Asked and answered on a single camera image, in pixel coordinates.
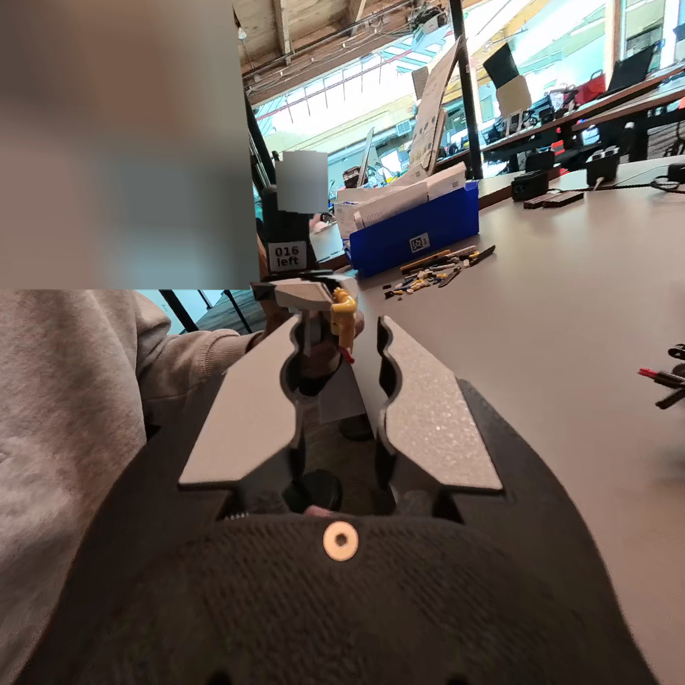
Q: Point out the partly built lego vehicle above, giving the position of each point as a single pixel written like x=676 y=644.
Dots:
x=671 y=377

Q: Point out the long wooden desk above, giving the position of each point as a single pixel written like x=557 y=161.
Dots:
x=535 y=130

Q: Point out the red bag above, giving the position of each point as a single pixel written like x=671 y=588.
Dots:
x=591 y=88

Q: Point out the printed cardboard sheet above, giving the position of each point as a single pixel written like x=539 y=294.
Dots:
x=431 y=123

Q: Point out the yellow lego block with red pin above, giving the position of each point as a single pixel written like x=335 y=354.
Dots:
x=342 y=321

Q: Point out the pile of lego pieces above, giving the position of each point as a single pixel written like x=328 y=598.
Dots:
x=425 y=260

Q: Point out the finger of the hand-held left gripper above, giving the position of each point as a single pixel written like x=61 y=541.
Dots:
x=305 y=295
x=342 y=283

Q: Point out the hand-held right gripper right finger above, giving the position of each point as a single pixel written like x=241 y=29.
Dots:
x=439 y=428

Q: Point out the black metal pole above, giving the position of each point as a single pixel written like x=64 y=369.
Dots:
x=470 y=107

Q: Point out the grey desk mat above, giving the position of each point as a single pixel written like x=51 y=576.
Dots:
x=642 y=171

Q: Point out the blue plastic bin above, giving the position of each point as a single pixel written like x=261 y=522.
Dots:
x=385 y=241

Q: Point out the person's grey sweatshirt torso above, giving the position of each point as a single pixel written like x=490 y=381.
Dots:
x=64 y=428

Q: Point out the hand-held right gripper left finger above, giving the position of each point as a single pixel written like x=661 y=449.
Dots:
x=241 y=423

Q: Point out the black and white panel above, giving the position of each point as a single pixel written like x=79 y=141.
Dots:
x=503 y=64

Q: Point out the person's left hand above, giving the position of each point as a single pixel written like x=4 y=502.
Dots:
x=324 y=358

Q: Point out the white cardboard box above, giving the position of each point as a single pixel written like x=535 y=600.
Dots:
x=447 y=184

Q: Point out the black power brick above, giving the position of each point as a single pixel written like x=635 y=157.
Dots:
x=677 y=171

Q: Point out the dark flat bar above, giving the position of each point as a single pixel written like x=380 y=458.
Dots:
x=564 y=198
x=535 y=203

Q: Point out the person's left forearm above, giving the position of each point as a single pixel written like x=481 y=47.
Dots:
x=214 y=353

